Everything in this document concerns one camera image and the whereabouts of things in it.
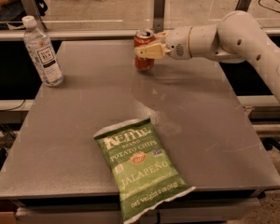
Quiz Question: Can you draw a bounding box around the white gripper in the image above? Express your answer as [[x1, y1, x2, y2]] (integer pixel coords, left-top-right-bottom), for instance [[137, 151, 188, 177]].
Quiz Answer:
[[134, 26, 191, 60]]

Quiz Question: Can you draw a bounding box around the red coke can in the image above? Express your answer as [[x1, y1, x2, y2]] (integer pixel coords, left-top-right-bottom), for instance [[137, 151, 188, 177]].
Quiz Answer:
[[133, 29, 155, 71]]

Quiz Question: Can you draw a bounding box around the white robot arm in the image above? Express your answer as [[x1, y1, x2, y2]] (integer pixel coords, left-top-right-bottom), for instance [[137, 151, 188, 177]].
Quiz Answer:
[[134, 10, 280, 103]]

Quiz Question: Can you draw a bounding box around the green jalapeno chip bag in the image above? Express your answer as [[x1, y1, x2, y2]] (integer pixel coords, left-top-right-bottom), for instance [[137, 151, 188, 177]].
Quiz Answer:
[[94, 119, 195, 224]]

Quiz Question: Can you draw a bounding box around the clear tea water bottle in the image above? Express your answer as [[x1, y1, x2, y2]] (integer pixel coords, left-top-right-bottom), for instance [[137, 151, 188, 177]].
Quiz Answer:
[[22, 16, 63, 87]]

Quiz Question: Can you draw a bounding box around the cardboard box corner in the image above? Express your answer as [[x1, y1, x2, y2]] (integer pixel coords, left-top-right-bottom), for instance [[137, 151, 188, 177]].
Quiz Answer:
[[0, 201, 18, 224]]

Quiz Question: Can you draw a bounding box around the middle metal bracket post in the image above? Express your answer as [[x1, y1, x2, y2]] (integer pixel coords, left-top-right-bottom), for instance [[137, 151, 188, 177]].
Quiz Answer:
[[153, 0, 165, 33]]

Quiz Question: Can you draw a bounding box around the metal bracket post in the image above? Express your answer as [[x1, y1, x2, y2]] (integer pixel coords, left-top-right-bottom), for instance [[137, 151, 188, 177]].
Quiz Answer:
[[21, 0, 48, 30], [153, 0, 165, 33], [235, 0, 252, 11]]

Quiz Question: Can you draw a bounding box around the right metal bracket post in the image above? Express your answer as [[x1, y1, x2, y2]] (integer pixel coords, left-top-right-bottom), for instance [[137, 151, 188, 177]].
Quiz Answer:
[[235, 0, 252, 11]]

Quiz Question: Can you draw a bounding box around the left metal bracket post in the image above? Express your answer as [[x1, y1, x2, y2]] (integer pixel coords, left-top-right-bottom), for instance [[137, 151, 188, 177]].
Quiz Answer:
[[21, 0, 48, 30]]

